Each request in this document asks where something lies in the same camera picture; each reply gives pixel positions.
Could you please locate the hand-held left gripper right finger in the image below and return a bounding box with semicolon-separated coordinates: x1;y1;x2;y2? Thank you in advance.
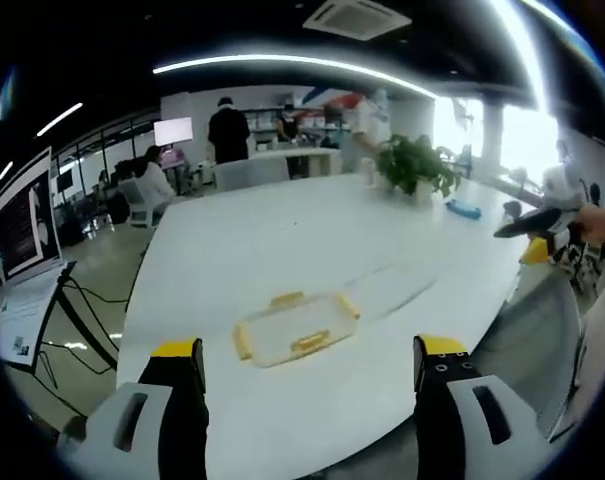
412;333;554;480

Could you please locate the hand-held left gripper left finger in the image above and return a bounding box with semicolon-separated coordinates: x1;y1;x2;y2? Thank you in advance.
56;337;211;480

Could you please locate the person's right hand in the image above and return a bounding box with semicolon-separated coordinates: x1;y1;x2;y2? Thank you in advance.
575;201;605;247

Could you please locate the blue pouch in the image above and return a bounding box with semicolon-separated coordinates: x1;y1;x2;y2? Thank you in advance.
443;198;484;220

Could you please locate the grey office chair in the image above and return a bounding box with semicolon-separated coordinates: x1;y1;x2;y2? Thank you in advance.
115;177;164;230
213;156;291;192
481;264;584;444

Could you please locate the potted green plant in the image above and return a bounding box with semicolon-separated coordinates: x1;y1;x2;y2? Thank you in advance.
375;132;464;204

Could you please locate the clear container with yellow clips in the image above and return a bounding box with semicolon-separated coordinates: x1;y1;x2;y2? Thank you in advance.
231;290;362;371

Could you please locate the laptop on stand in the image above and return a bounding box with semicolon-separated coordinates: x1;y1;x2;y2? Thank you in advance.
0;145;78;371

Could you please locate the ceiling air conditioner vent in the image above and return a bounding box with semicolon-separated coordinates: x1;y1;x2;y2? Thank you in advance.
302;0;414;42

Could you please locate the long ceiling light strip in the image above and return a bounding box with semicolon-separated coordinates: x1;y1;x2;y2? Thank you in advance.
152;53;441;100

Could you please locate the bright monitor screen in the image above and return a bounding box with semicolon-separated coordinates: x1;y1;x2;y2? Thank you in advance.
153;116;195;147

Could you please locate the black floor cable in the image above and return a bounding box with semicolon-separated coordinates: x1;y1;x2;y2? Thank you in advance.
34;277;133;396

